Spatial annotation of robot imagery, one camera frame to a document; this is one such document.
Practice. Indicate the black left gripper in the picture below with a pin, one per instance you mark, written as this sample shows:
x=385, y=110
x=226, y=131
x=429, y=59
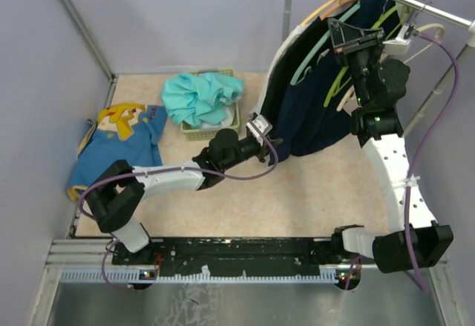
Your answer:
x=263, y=151

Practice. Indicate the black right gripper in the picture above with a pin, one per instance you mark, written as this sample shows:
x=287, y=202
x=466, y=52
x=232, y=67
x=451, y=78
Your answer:
x=348, y=41

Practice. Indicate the dark navy t-shirt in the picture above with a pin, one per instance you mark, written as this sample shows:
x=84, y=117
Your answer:
x=309, y=120

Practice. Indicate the mint green hanger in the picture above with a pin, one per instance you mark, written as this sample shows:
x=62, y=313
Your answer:
x=305, y=45

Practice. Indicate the teal t-shirt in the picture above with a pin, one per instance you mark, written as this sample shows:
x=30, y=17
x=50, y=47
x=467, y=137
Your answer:
x=188, y=96

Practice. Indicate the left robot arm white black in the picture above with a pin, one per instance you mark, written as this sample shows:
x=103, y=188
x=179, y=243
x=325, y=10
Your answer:
x=114, y=197

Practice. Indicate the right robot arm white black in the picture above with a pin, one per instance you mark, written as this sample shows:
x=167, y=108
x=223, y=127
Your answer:
x=415, y=238

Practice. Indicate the orange hanger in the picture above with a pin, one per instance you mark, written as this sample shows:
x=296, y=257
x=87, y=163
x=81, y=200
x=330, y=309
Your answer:
x=331, y=6

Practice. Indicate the yellow hanger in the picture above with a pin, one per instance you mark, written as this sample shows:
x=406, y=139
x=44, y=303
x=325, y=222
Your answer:
x=310, y=17

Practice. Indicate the black t-shirt white trim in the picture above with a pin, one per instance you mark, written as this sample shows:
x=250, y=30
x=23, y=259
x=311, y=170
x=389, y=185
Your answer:
x=274, y=88

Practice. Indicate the blue Pikachu t-shirt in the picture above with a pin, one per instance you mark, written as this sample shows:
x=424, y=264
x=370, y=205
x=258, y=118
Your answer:
x=126, y=131

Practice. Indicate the metal clothes rack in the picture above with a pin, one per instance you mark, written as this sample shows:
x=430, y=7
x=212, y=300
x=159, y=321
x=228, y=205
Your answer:
x=423, y=6

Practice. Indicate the light green plastic basket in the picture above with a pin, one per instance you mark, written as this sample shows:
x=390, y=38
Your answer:
x=207, y=132

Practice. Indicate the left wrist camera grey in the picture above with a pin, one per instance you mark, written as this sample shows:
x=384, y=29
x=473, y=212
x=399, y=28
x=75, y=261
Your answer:
x=259, y=127

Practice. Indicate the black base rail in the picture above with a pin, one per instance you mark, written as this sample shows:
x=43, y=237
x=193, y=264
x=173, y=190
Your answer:
x=247, y=259

